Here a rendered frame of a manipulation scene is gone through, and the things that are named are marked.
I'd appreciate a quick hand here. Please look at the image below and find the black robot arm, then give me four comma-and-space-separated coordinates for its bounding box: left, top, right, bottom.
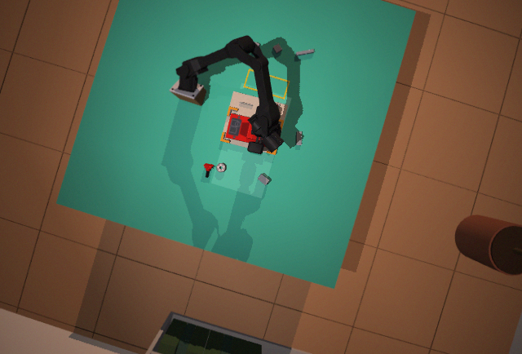
176, 35, 284, 153

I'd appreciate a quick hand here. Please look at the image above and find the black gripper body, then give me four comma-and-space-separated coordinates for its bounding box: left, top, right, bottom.
247, 106, 264, 154

